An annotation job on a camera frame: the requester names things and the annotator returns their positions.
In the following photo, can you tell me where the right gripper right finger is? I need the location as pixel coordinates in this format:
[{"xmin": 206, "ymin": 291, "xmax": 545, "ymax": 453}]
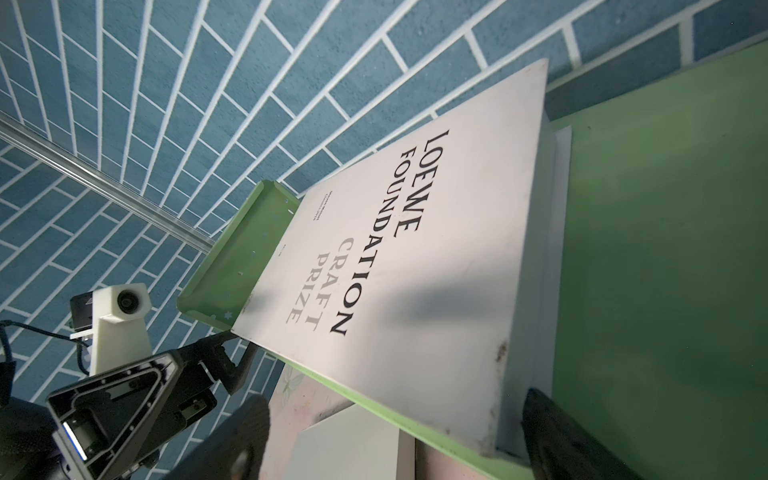
[{"xmin": 522, "ymin": 388, "xmax": 639, "ymax": 480}]

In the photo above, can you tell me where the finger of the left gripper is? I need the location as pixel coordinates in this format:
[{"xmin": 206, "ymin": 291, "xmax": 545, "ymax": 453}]
[{"xmin": 180, "ymin": 331, "xmax": 259, "ymax": 395}]

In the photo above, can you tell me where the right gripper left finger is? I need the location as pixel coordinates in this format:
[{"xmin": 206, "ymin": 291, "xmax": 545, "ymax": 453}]
[{"xmin": 165, "ymin": 395, "xmax": 270, "ymax": 479}]

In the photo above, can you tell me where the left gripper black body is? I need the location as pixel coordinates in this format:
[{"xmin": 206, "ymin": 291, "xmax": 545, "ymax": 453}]
[{"xmin": 46, "ymin": 353, "xmax": 217, "ymax": 479}]

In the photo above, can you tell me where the white Loewe Foundation book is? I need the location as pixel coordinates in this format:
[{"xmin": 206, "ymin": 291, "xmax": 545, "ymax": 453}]
[{"xmin": 233, "ymin": 59, "xmax": 571, "ymax": 461}]

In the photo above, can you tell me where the white-backed heritage culture book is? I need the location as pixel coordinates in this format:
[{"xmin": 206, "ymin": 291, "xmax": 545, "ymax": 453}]
[{"xmin": 283, "ymin": 405, "xmax": 416, "ymax": 479}]

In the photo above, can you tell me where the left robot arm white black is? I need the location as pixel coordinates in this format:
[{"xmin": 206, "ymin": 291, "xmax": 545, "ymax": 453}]
[{"xmin": 1, "ymin": 331, "xmax": 258, "ymax": 479}]

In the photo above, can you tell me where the green two-tier shelf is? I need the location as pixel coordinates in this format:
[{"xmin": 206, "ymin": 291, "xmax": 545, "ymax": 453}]
[{"xmin": 181, "ymin": 43, "xmax": 767, "ymax": 479}]

